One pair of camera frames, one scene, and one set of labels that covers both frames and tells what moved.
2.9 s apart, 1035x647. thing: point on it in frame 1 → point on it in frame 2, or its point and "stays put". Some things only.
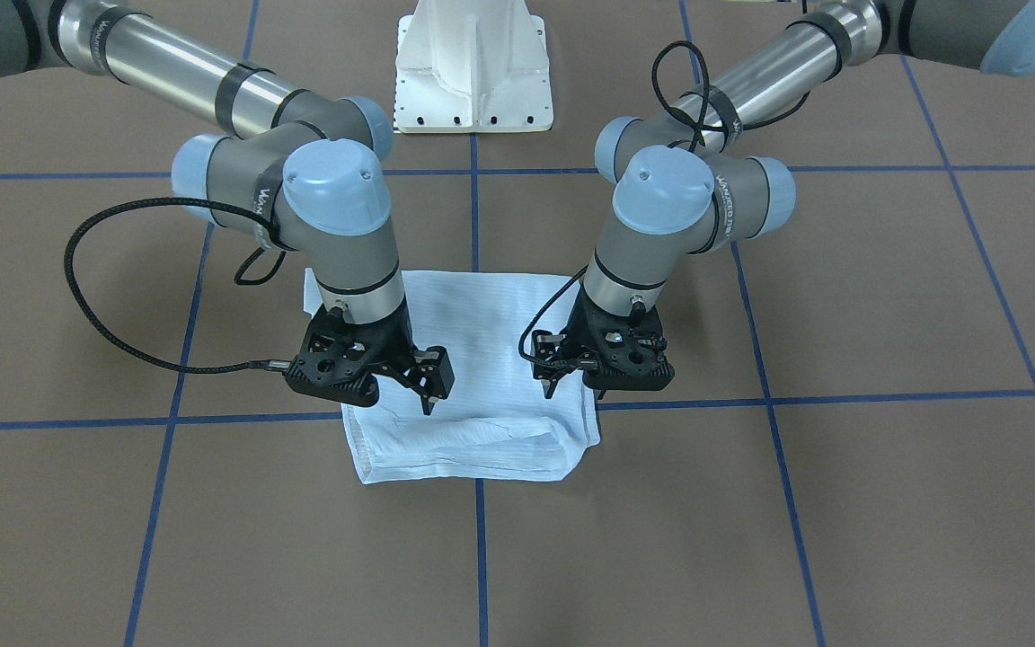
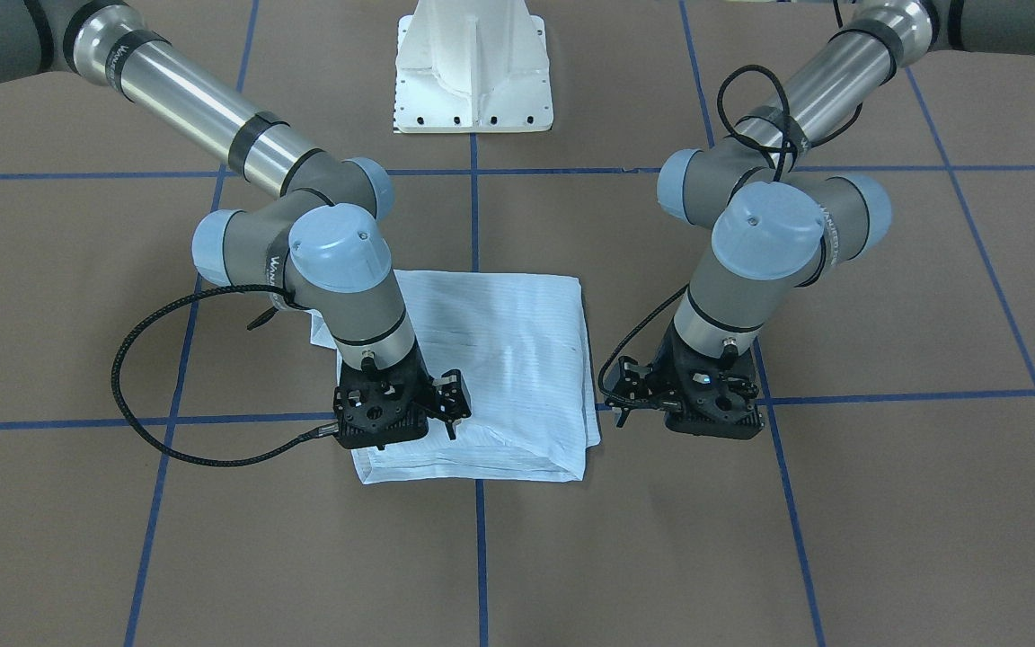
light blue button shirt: [497, 421] stays put
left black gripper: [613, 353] → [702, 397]
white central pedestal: [472, 66] stays put
